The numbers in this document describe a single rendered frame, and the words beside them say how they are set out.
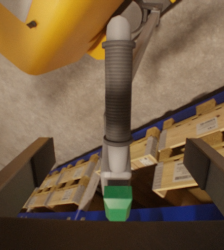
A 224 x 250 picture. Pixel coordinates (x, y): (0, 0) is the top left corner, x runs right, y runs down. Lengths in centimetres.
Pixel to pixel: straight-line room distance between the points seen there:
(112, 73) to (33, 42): 67
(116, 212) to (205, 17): 145
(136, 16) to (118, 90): 92
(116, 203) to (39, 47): 73
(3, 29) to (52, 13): 27
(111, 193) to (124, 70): 16
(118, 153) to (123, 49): 13
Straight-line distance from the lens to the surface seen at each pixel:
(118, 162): 24
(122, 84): 21
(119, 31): 22
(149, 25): 88
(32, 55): 90
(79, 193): 218
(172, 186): 119
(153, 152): 155
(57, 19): 76
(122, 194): 25
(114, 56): 21
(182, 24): 155
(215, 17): 156
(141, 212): 137
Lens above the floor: 150
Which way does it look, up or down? 41 degrees down
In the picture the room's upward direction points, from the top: 157 degrees counter-clockwise
